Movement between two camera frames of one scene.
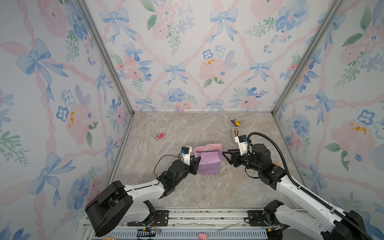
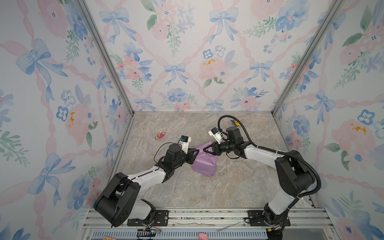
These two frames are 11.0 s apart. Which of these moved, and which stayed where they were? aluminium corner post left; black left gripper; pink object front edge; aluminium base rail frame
Moved: black left gripper
Stayed: pink object front edge; aluminium base rail frame; aluminium corner post left
